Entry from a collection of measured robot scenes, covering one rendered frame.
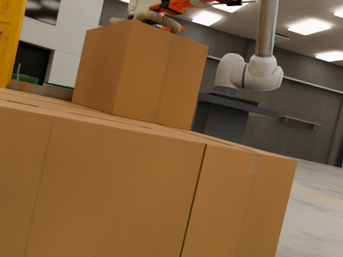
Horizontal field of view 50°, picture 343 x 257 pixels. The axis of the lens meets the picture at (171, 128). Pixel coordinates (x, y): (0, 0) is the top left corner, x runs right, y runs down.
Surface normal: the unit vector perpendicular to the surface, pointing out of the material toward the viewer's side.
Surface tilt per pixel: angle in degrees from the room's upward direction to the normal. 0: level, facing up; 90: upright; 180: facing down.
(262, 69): 112
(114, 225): 90
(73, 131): 90
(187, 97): 90
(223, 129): 90
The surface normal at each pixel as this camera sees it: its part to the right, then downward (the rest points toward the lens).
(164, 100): 0.51, 0.15
